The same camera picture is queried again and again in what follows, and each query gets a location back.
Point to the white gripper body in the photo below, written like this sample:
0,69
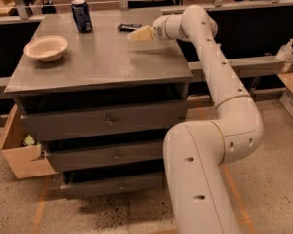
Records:
159,28

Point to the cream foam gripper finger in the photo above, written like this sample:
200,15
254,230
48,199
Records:
144,33

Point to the dark rxbar blueberry bar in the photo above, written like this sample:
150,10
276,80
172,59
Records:
129,27

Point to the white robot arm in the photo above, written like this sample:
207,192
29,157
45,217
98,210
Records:
194,150

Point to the paper bowl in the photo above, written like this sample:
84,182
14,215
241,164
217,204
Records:
46,49

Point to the blue soda can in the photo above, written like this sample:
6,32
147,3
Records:
81,16

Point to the grey drawer cabinet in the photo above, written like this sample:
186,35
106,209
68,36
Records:
102,69

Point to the top grey drawer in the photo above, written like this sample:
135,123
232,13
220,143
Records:
101,121

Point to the grey drawer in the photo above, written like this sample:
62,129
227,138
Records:
71,155
101,121
99,183

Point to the middle grey drawer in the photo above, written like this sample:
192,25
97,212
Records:
71,155

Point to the bottom grey drawer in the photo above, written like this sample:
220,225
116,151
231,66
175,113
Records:
99,183

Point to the grey metal railing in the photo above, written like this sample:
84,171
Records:
250,34

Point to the cardboard box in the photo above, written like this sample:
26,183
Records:
24,160

